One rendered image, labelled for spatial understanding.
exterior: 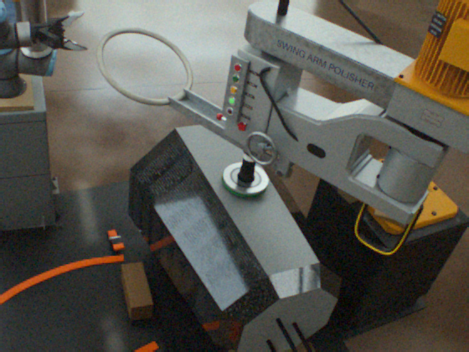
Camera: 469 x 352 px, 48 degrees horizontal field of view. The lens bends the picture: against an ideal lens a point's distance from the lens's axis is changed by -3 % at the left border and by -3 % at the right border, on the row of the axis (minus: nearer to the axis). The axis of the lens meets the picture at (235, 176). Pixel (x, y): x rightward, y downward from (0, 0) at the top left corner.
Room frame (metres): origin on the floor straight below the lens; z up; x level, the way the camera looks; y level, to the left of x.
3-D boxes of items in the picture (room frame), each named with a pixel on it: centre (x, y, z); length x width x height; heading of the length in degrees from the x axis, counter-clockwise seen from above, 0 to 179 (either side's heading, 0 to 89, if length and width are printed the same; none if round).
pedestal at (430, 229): (2.24, -0.86, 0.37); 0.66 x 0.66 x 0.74; 34
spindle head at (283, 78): (1.91, -0.12, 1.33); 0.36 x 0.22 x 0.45; 61
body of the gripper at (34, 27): (1.75, 0.79, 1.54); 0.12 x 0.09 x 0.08; 117
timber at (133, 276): (1.79, 0.41, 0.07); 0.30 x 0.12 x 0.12; 26
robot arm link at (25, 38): (1.70, 0.86, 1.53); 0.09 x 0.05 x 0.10; 26
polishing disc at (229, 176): (1.95, -0.05, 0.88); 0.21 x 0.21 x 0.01
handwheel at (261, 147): (1.78, -0.09, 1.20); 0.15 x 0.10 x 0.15; 61
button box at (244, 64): (1.88, 0.07, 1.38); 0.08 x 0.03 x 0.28; 61
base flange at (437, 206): (2.24, -0.86, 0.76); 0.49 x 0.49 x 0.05; 34
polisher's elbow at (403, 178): (1.63, -0.62, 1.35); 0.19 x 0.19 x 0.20
